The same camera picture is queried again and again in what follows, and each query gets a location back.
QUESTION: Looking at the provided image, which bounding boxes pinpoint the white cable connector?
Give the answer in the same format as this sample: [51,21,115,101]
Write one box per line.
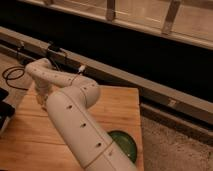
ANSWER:
[78,65,86,74]

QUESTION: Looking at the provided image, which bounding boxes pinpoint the metal rail along wall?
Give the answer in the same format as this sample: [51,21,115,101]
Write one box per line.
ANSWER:
[0,26,213,134]

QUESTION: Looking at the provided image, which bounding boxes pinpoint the green ceramic bowl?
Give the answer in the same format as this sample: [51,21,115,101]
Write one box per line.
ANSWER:
[108,130,138,163]

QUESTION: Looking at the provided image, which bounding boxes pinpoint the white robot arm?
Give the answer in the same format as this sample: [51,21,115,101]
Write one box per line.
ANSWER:
[25,58,137,171]

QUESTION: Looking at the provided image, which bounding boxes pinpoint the black clamp on rail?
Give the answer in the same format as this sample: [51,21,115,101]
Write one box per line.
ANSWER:
[47,42,62,54]

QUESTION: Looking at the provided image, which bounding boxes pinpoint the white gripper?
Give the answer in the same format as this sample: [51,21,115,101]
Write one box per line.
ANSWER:
[35,85,52,104]

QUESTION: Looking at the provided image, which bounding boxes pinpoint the black coiled cable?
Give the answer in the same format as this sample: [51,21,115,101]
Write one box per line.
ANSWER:
[2,65,31,90]

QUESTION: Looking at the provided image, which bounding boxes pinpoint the black device at left edge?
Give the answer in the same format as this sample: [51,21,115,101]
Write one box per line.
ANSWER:
[0,87,15,136]

